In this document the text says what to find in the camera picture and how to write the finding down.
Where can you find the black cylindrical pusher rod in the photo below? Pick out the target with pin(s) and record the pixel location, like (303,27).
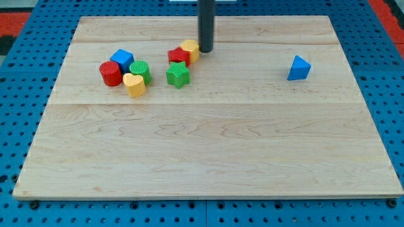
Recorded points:
(206,19)

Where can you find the yellow hexagon block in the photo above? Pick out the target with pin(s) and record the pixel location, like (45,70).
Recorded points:
(192,47)

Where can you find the red star block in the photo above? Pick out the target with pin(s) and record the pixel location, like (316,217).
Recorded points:
(179,55)

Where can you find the green star block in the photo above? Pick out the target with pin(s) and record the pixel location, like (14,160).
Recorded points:
(178,74)

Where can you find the green cylinder block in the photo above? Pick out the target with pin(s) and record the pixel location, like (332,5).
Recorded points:
(141,68)

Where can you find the blue cube block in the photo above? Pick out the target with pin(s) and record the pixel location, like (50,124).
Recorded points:
(124,59)

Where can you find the yellow heart block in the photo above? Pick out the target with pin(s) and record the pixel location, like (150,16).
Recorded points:
(135,85)

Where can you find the blue triangle block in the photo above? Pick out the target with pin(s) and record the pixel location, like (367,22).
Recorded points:
(299,70)

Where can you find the red cylinder block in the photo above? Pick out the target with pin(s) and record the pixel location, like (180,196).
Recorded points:
(111,73)

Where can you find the light wooden board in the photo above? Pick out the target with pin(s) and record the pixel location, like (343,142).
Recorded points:
(239,130)

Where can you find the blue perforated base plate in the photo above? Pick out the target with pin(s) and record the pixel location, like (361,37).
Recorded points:
(31,67)

